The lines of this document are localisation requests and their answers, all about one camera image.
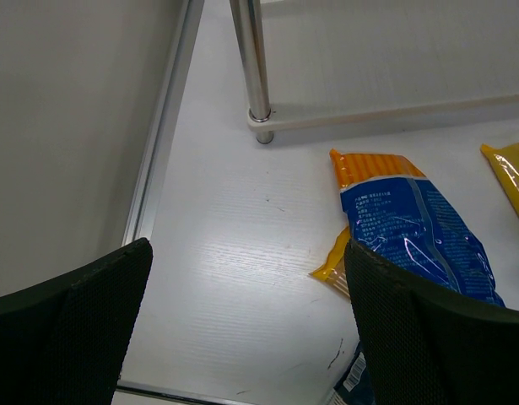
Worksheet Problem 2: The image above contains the white two-tier shelf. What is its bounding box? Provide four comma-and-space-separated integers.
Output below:
230, 1, 519, 143

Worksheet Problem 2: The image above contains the Agnesi blue pasta bag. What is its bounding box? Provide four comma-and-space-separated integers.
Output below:
328, 343, 376, 405

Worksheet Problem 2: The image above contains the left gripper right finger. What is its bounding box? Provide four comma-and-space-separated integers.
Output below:
344, 240, 519, 404

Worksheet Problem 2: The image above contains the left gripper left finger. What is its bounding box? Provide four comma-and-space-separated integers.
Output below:
0, 238, 153, 404

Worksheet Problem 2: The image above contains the yellow pasta bag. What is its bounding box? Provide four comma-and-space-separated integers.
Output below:
309, 227, 350, 301

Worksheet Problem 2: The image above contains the yellow spaghetti bag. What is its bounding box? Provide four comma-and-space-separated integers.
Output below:
480, 142, 519, 218

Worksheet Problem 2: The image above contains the blue orange pasta bag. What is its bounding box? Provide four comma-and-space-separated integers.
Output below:
330, 149, 504, 306

